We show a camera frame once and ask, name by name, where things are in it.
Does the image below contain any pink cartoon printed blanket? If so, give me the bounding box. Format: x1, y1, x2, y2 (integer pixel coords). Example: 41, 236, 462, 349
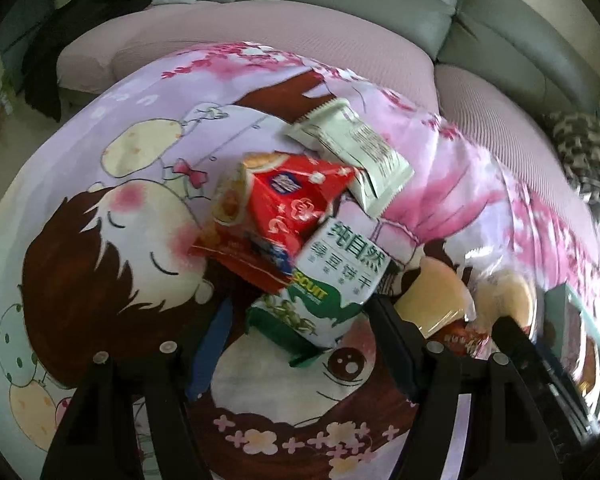
0, 40, 600, 480

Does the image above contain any grey-green sofa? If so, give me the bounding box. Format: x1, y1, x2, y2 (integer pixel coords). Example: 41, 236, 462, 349
145, 0, 600, 116

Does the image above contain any clear bag of buns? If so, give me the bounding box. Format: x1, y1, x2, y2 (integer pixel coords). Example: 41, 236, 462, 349
395, 257, 473, 338

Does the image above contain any pale green snack packet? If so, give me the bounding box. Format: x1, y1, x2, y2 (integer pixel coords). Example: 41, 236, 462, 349
284, 99, 415, 213

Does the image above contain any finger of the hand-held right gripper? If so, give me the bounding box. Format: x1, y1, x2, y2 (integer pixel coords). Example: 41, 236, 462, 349
494, 316, 546, 362

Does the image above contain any green and white biscuit packet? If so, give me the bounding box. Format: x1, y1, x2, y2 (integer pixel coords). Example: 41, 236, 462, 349
245, 217, 393, 368

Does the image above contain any small red candy packet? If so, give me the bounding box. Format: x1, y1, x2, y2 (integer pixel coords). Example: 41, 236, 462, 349
442, 322, 493, 358

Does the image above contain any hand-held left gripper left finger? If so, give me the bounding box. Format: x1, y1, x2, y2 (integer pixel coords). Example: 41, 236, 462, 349
40, 297, 236, 480

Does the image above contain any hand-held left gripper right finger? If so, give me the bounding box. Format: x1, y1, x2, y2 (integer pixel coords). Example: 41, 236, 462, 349
367, 296, 568, 480

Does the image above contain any large red cracker packet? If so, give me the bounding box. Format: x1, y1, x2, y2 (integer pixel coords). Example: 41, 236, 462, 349
189, 151, 357, 293

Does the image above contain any white box with teal rim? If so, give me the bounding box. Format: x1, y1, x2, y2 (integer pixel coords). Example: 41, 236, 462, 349
542, 282, 600, 413

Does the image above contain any bread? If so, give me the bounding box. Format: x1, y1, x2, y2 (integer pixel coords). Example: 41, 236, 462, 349
467, 265, 536, 336

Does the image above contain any black and white patterned pillow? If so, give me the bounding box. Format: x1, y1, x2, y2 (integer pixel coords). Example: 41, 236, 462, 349
545, 112, 600, 206

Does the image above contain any dark cloth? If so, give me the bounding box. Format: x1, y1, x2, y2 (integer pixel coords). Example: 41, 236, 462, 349
25, 0, 148, 122

